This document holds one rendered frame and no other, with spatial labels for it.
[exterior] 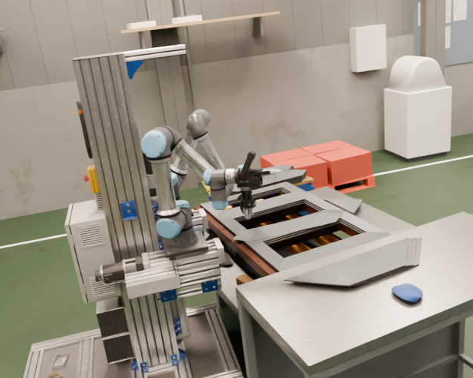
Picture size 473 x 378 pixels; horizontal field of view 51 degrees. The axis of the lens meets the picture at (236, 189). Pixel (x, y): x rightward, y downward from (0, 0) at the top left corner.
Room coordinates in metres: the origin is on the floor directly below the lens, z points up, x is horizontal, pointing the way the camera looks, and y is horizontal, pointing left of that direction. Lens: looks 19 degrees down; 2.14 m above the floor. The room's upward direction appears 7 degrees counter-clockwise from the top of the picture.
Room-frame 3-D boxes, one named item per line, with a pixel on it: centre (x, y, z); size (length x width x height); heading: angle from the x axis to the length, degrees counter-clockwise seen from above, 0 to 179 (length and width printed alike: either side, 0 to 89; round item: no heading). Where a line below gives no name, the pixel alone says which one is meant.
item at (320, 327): (1.85, -0.66, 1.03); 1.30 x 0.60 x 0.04; 111
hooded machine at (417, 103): (6.75, -2.60, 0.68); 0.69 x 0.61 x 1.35; 101
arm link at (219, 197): (2.26, 0.08, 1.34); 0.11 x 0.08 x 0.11; 166
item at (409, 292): (1.67, -0.61, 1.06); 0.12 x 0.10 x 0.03; 24
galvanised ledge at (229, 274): (2.92, 0.21, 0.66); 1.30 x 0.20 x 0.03; 21
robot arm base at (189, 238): (2.44, 0.31, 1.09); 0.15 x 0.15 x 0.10
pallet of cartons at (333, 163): (5.88, -0.99, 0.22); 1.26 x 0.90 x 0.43; 100
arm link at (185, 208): (2.43, 0.31, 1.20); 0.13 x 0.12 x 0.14; 166
